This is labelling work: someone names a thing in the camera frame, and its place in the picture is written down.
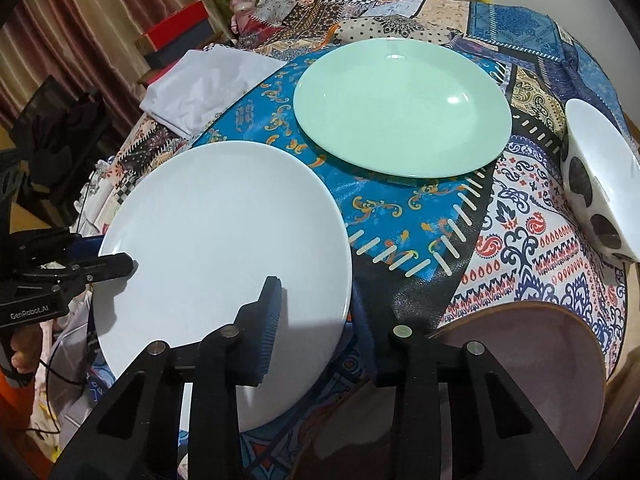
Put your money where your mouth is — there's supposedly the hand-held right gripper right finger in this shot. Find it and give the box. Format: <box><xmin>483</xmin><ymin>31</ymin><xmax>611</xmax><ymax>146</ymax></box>
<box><xmin>352</xmin><ymin>302</ymin><xmax>581</xmax><ymax>480</ymax></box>

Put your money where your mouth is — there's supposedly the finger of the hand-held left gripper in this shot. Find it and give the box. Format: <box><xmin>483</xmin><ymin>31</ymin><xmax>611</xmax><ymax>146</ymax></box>
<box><xmin>69</xmin><ymin>236</ymin><xmax>104</xmax><ymax>262</ymax></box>
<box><xmin>75</xmin><ymin>253</ymin><xmax>134</xmax><ymax>282</ymax></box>

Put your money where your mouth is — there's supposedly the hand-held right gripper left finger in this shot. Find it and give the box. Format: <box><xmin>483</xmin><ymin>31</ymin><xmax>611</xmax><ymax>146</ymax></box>
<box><xmin>50</xmin><ymin>276</ymin><xmax>282</xmax><ymax>480</ymax></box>

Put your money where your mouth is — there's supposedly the white plate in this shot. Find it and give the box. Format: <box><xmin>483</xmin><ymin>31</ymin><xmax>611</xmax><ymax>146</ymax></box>
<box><xmin>96</xmin><ymin>140</ymin><xmax>354</xmax><ymax>434</ymax></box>

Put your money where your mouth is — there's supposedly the brown-rimmed white bowl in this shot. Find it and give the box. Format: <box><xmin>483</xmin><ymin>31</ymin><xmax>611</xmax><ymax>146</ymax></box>
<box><xmin>290</xmin><ymin>302</ymin><xmax>622</xmax><ymax>480</ymax></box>

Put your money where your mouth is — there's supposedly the mint green plate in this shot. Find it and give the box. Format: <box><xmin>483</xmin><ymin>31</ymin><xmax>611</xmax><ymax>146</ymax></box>
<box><xmin>293</xmin><ymin>38</ymin><xmax>512</xmax><ymax>180</ymax></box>

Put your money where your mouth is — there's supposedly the person's left forearm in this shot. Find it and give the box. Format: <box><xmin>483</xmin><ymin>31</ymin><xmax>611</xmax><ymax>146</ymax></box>
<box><xmin>0</xmin><ymin>370</ymin><xmax>37</xmax><ymax>433</ymax></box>

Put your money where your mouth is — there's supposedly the person's left hand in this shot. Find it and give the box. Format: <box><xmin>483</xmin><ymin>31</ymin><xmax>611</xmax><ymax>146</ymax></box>
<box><xmin>10</xmin><ymin>327</ymin><xmax>40</xmax><ymax>376</ymax></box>

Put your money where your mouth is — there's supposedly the black bag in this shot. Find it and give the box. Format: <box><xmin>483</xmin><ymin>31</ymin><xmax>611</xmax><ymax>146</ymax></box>
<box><xmin>9</xmin><ymin>75</ymin><xmax>122</xmax><ymax>217</ymax></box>

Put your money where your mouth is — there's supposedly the patchwork printed blanket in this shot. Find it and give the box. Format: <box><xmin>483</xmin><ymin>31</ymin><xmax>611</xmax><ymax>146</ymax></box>
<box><xmin>75</xmin><ymin>0</ymin><xmax>640</xmax><ymax>480</ymax></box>

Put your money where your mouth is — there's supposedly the white cloth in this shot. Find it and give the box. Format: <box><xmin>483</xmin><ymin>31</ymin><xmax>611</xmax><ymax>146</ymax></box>
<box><xmin>139</xmin><ymin>45</ymin><xmax>287</xmax><ymax>139</ymax></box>

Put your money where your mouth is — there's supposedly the striped curtain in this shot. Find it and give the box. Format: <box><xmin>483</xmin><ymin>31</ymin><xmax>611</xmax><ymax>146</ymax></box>
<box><xmin>0</xmin><ymin>0</ymin><xmax>221</xmax><ymax>136</ymax></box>

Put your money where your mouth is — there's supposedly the dark blue box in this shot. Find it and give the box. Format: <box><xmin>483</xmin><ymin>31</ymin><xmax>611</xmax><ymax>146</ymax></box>
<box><xmin>145</xmin><ymin>21</ymin><xmax>217</xmax><ymax>69</ymax></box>

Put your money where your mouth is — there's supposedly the red box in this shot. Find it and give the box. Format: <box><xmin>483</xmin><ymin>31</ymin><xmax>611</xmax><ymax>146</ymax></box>
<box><xmin>134</xmin><ymin>0</ymin><xmax>210</xmax><ymax>54</ymax></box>

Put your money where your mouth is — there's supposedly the pink rabbit toy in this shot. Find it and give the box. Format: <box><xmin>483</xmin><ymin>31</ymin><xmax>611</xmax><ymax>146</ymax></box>
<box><xmin>228</xmin><ymin>0</ymin><xmax>259</xmax><ymax>32</ymax></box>

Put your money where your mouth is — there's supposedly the white bowl with black dots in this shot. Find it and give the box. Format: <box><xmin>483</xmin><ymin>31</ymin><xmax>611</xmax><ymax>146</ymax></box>
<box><xmin>559</xmin><ymin>98</ymin><xmax>640</xmax><ymax>264</ymax></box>

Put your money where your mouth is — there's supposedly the black cable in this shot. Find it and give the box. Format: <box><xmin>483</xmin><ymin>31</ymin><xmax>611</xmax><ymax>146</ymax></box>
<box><xmin>27</xmin><ymin>305</ymin><xmax>98</xmax><ymax>436</ymax></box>

